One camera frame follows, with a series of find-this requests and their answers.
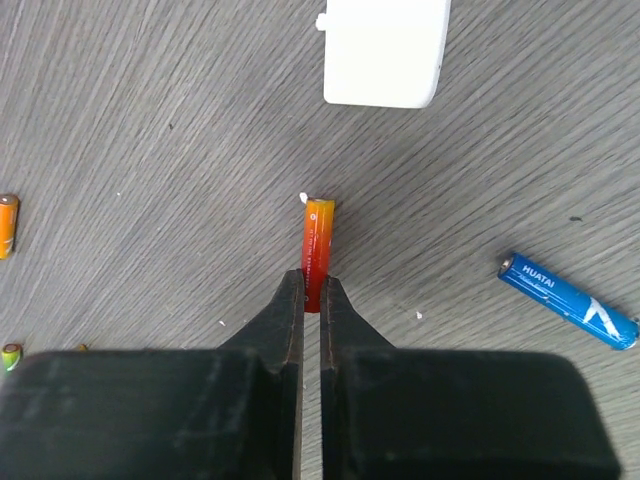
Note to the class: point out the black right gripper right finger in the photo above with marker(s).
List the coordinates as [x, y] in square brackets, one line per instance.
[397, 413]

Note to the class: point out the white battery cover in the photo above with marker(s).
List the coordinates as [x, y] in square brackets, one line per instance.
[383, 53]

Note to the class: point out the red AAA battery front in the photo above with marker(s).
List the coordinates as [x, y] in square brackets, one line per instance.
[315, 259]

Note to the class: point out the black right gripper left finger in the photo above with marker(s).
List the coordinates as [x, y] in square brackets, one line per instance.
[231, 412]

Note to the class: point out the blue AAA battery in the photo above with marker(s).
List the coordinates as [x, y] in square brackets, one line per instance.
[569, 302]

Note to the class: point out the green AAA battery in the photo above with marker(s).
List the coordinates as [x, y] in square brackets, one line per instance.
[11, 356]

